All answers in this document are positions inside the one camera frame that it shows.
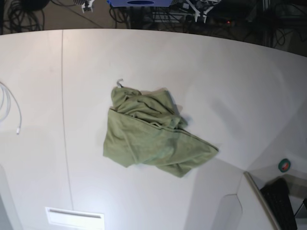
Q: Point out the green t-shirt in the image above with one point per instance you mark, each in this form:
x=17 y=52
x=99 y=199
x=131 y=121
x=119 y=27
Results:
x=146 y=128

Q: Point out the blue box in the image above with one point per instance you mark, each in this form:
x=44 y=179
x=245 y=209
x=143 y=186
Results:
x=139 y=3

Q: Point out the green tape roll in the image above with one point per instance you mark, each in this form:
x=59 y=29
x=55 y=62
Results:
x=284 y=165

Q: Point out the white slotted plate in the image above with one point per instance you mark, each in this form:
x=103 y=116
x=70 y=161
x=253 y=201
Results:
x=75 y=219

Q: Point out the black keyboard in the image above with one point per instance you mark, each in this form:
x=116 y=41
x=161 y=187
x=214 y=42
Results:
x=276 y=196

